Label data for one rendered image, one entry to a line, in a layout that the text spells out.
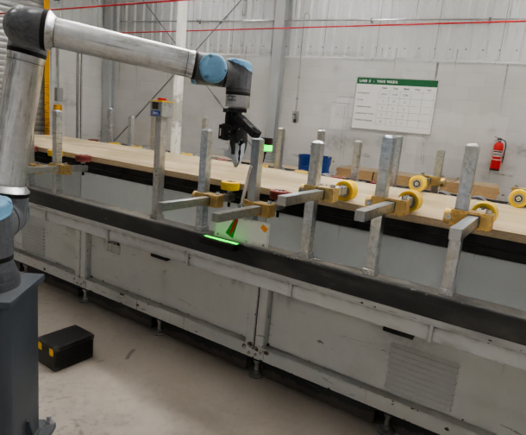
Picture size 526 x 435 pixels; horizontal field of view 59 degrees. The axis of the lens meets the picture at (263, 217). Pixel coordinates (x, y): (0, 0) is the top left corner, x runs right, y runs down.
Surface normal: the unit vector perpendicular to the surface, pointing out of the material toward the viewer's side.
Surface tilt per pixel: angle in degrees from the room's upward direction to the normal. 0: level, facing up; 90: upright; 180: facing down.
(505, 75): 90
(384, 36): 90
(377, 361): 90
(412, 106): 90
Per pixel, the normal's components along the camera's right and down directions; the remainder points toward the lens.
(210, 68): 0.33, 0.23
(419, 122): -0.44, 0.15
